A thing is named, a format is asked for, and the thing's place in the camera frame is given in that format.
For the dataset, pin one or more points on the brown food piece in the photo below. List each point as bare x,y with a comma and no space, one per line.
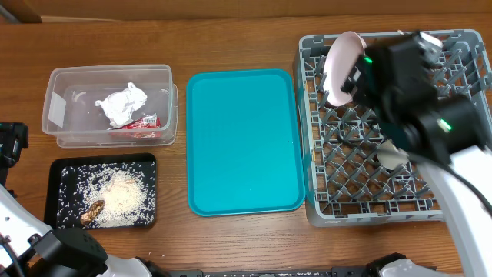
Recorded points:
93,212

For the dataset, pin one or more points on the clear plastic storage bin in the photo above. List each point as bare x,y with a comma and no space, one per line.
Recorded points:
71,115

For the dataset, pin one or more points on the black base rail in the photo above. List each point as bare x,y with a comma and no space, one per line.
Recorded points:
343,271

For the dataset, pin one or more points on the large white plate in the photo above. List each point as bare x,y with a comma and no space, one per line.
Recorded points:
339,62

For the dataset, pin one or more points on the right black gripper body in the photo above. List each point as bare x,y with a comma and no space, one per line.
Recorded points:
365,95

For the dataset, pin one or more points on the pile of white rice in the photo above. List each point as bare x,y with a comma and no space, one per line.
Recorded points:
128,189

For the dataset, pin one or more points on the pale green cup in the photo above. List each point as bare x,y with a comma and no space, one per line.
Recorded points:
390,157

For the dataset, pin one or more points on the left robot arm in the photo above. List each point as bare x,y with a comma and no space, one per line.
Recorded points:
29,247

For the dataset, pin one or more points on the teal serving tray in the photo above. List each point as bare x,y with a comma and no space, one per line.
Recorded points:
243,144

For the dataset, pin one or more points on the white napkin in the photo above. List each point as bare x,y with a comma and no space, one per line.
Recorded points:
119,106

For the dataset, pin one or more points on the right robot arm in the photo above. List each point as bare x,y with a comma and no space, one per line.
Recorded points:
444,137

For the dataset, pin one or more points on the black plastic tray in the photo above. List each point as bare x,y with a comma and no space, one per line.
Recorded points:
57,166

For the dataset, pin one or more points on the grey dishwasher rack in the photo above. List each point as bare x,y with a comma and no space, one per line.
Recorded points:
346,185

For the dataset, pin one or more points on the red snack wrapper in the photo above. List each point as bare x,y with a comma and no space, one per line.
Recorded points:
142,125

